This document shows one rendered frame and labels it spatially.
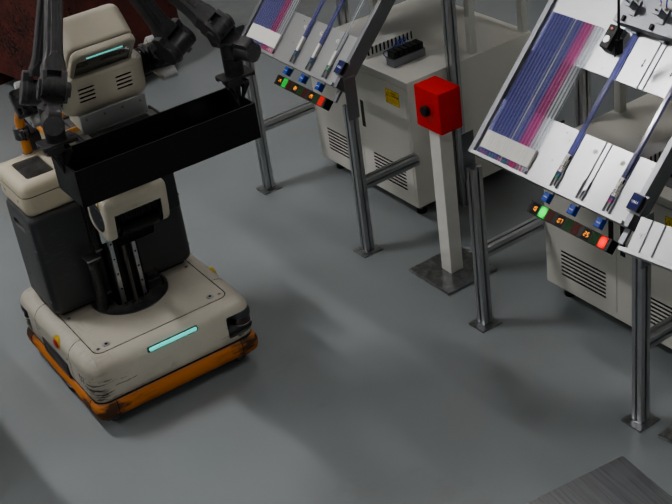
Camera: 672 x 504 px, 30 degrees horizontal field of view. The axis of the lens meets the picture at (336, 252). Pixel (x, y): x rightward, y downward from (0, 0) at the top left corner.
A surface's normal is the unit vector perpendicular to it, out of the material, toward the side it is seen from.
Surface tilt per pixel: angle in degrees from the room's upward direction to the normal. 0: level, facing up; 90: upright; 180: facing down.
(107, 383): 90
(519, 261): 0
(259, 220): 0
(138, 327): 0
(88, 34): 43
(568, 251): 90
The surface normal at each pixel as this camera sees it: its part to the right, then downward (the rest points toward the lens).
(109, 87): 0.57, 0.49
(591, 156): -0.67, -0.30
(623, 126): -0.12, -0.84
